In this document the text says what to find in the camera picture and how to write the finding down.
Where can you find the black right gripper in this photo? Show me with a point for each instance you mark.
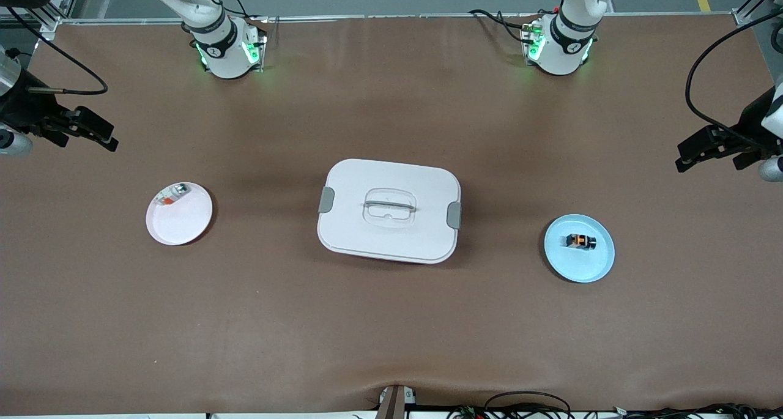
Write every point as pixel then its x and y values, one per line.
pixel 24 109

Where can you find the orange push button switch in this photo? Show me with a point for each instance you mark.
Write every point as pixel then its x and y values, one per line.
pixel 580 241

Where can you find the pink round plate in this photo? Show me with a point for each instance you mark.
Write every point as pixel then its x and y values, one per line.
pixel 177 223

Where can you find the white lidded plastic box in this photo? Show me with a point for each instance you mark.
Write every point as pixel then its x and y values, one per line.
pixel 391 235

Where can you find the aluminium frame rack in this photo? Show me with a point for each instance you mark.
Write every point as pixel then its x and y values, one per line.
pixel 743 16
pixel 64 0

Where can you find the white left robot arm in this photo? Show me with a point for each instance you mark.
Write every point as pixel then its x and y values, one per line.
pixel 560 46

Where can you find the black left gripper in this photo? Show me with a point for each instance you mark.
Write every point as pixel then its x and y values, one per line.
pixel 754 123

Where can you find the light blue round plate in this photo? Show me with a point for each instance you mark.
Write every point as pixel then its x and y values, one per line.
pixel 578 266

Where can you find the silver table edge rail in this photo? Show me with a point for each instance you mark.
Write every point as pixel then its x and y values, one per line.
pixel 397 16

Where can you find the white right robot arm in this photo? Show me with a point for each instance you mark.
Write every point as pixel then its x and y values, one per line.
pixel 220 46

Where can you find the brown camera mount post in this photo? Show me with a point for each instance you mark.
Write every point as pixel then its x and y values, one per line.
pixel 394 404

